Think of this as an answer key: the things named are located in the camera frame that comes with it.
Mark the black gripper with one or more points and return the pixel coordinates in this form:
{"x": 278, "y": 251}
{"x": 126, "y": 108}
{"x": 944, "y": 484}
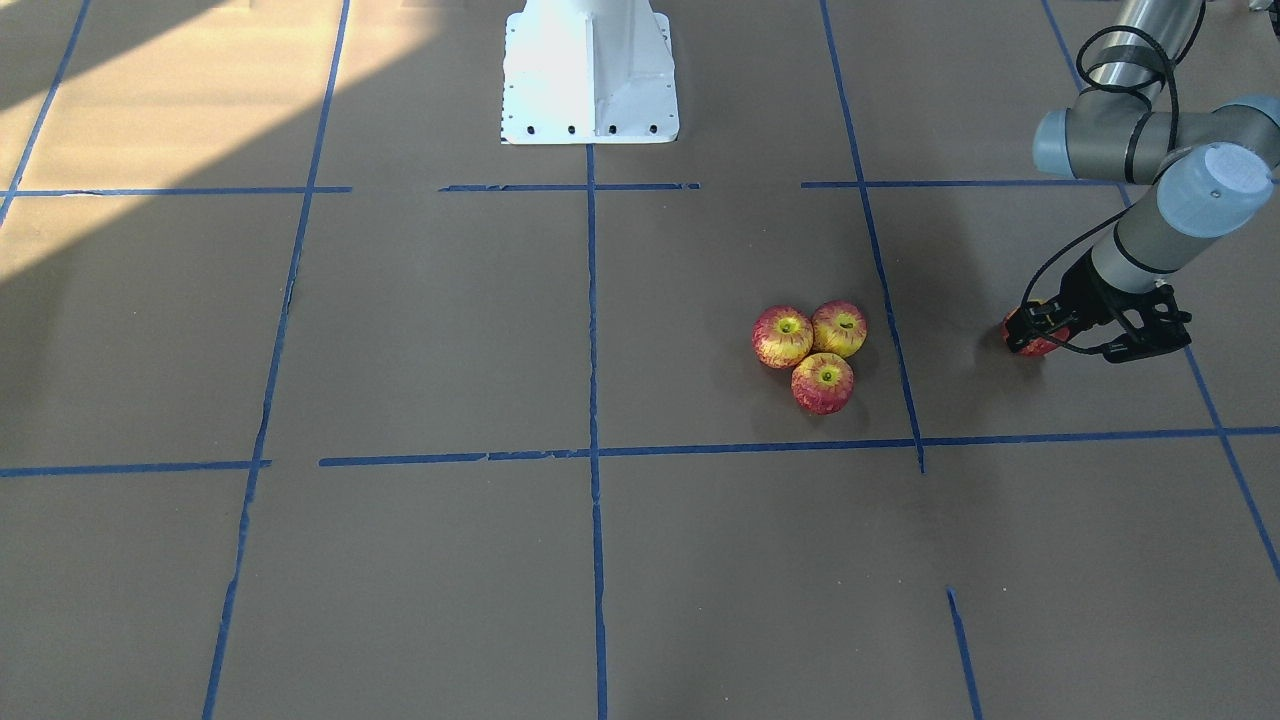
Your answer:
{"x": 1080, "y": 291}

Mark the lone red yellow apple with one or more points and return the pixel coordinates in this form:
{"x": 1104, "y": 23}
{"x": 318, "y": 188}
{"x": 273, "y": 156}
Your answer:
{"x": 1030, "y": 335}

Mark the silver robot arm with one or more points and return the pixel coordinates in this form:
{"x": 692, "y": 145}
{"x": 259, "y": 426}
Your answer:
{"x": 1206, "y": 176}

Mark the back red yellow apple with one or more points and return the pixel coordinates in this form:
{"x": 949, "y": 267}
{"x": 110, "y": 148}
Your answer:
{"x": 822, "y": 383}

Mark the front red yellow apple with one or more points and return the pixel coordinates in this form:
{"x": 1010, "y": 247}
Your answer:
{"x": 782, "y": 336}

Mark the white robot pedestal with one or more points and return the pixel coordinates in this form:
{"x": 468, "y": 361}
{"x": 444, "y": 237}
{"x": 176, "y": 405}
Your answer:
{"x": 582, "y": 72}

